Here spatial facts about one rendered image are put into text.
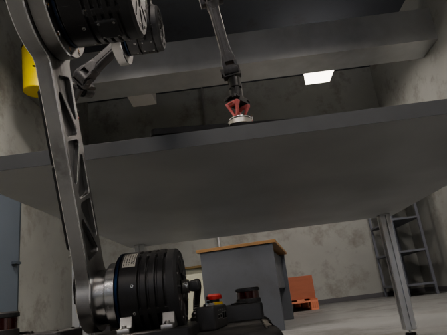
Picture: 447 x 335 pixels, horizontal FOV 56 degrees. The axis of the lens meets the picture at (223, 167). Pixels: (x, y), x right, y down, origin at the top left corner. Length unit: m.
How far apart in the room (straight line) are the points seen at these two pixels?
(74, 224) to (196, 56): 5.69
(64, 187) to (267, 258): 2.97
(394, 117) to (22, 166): 0.91
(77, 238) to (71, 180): 0.12
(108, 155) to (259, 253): 2.78
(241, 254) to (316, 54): 3.68
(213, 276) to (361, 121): 2.88
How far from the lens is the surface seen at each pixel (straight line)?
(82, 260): 0.89
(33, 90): 6.00
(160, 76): 6.42
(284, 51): 6.47
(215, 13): 2.04
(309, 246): 8.26
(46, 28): 0.83
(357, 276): 8.39
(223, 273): 3.75
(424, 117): 1.12
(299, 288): 6.52
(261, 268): 3.70
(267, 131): 1.02
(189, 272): 5.69
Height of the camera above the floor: 0.30
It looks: 17 degrees up
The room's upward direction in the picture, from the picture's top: 7 degrees counter-clockwise
